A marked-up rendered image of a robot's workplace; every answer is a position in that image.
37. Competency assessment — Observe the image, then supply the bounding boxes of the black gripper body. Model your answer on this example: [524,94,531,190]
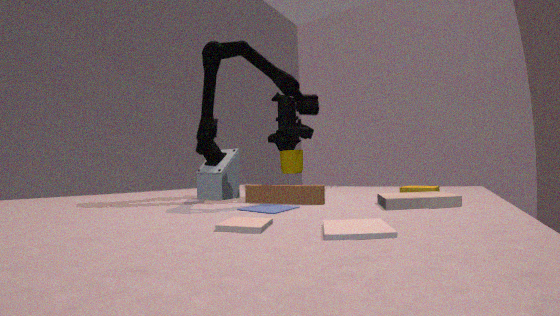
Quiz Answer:
[268,112,310,143]

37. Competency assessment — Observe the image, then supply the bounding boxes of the brown rectangular block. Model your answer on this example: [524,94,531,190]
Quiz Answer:
[245,185,325,205]

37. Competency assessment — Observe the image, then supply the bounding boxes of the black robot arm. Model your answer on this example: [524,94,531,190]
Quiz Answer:
[196,40,319,166]

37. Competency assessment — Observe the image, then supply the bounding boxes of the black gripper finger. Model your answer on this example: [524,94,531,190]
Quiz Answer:
[274,141,284,151]
[281,139,301,151]

